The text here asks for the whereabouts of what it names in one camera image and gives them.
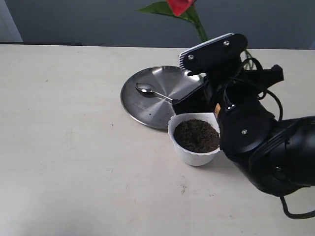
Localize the artificial red anthurium plant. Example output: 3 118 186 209
136 0 254 71

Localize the dark brown potting soil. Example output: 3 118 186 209
174 119 220 153

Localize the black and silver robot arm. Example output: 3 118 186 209
173 57 315 197

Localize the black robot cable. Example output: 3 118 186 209
222 57 315 219

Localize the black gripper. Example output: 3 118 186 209
172 58 284 162

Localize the round stainless steel plate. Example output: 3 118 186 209
121 65 203 131

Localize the small metal spork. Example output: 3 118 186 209
135 83 173 102

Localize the white scalloped plastic pot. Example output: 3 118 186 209
168 113 221 167

